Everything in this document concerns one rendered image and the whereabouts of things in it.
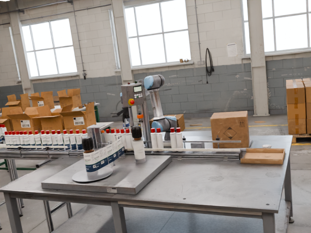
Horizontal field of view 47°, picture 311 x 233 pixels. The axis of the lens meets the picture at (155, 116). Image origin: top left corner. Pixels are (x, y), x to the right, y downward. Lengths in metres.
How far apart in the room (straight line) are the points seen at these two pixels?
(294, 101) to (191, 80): 3.22
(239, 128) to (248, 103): 5.32
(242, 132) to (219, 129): 0.19
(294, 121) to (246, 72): 2.54
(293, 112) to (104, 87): 5.18
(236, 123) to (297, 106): 3.06
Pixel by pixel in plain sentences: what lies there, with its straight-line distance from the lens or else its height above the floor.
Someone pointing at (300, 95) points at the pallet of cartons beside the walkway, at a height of 0.77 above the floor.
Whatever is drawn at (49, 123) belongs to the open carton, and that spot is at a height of 0.92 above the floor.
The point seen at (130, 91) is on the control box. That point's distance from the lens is 3.11.
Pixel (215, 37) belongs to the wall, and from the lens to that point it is 8.32.
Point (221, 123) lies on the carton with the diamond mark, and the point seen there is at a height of 1.07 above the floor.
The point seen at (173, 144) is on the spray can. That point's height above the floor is 0.95.
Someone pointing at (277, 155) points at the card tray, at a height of 0.83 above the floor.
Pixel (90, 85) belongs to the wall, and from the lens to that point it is 9.66.
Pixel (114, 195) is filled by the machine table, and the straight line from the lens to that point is 2.45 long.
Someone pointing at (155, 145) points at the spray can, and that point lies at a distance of 3.08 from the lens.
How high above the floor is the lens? 1.76
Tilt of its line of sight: 11 degrees down
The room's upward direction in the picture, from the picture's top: 7 degrees counter-clockwise
